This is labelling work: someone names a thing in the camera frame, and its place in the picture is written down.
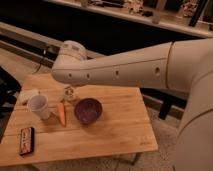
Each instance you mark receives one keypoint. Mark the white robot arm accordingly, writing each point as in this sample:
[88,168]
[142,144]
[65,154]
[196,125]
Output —
[185,66]

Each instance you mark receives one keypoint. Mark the black orange small box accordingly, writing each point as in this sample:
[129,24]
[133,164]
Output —
[27,141]

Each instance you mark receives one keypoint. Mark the dark chair at left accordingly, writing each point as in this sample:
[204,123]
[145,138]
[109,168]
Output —
[9,86]

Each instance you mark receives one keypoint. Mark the purple bowl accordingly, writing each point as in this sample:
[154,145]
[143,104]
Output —
[88,110]

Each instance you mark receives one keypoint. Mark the orange carrot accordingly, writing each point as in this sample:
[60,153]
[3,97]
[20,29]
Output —
[62,115]

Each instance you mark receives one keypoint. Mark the clear glass bottle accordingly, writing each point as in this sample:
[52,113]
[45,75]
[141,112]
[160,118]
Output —
[69,94]

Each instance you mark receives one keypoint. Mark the wooden table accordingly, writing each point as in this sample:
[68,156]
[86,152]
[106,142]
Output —
[124,127]

